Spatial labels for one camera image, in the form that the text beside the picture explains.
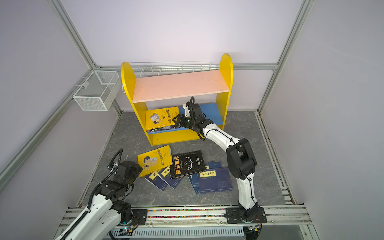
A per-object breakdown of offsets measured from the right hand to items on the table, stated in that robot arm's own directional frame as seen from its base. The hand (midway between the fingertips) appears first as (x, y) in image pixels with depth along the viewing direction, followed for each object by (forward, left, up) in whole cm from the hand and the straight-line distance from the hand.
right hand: (174, 120), depth 88 cm
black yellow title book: (-19, -6, -18) cm, 27 cm away
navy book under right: (-28, -12, -19) cm, 36 cm away
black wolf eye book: (-3, +7, -4) cm, 8 cm away
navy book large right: (-28, -25, -19) cm, 42 cm away
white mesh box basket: (+22, +51, +5) cm, 56 cm away
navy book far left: (-28, +10, -20) cm, 36 cm away
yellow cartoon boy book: (-17, +13, -18) cm, 28 cm away
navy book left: (-25, +5, -18) cm, 32 cm away
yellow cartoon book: (+4, +9, -1) cm, 10 cm away
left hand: (-25, +20, -14) cm, 35 cm away
